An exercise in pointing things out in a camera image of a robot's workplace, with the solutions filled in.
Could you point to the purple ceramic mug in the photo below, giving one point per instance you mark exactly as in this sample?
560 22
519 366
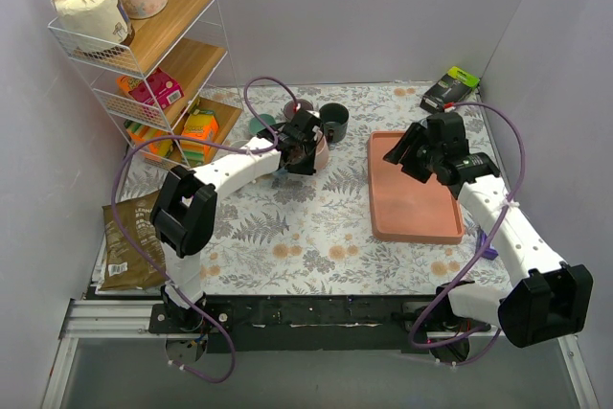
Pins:
292 107

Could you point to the dark grey mug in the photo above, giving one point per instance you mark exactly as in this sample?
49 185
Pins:
335 118

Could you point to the terracotta pink tray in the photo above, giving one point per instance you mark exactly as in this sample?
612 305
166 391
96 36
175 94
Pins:
402 208

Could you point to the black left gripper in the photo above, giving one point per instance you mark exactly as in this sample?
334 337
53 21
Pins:
301 160

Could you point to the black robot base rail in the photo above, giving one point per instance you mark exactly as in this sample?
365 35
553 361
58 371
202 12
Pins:
266 323

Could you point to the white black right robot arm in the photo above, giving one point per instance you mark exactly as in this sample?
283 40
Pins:
549 297

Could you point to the orange sponge box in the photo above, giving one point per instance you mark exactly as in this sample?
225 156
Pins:
201 125

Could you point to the white wire wooden shelf rack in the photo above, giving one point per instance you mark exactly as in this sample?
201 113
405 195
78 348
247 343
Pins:
188 41

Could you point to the green ceramic mug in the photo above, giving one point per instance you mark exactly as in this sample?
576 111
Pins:
256 125

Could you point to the purple small packet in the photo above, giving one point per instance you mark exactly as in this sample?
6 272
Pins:
487 252

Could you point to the peach pink mug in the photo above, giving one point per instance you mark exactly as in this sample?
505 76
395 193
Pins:
321 153

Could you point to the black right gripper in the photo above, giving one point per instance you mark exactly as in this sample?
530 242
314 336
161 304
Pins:
415 152

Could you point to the beige wrapped paper roll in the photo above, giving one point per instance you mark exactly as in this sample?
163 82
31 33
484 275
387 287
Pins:
97 25

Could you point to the blue white gradient mug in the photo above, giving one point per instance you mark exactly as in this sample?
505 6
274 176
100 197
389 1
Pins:
239 144

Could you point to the pink sponge box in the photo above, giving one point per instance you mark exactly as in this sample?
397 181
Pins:
159 89

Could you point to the black green product box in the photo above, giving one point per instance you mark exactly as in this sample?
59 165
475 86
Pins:
454 86

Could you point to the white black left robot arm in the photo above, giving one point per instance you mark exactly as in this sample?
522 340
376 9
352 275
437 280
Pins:
184 213

